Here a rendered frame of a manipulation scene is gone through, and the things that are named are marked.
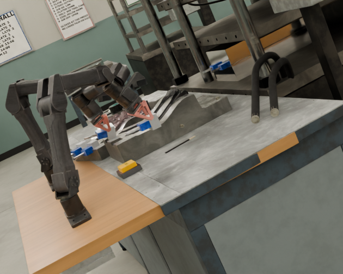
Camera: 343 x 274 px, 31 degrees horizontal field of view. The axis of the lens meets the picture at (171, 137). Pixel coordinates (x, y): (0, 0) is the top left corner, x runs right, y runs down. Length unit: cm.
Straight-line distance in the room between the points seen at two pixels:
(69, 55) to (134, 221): 782
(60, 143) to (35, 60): 752
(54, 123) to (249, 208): 68
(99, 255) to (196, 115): 87
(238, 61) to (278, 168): 127
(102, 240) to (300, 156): 68
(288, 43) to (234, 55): 31
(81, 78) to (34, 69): 740
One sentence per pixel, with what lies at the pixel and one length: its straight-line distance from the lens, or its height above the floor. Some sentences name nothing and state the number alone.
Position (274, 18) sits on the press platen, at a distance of 281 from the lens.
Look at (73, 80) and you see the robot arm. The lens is 211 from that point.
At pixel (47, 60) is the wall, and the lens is 951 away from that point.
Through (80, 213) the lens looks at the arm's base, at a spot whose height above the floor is 81.
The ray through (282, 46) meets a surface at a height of 84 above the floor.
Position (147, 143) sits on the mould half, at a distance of 240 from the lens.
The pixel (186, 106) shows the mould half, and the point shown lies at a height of 90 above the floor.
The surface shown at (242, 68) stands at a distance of 313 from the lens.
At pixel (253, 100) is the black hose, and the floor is 86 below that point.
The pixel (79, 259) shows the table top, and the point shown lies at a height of 77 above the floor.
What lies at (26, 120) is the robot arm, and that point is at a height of 110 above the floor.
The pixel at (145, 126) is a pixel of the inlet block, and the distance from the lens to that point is 226.
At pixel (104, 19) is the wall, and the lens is 957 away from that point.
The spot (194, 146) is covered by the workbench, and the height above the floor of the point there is 80.
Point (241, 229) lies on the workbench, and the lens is 192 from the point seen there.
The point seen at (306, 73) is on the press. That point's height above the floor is 77.
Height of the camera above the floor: 136
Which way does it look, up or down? 13 degrees down
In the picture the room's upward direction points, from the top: 24 degrees counter-clockwise
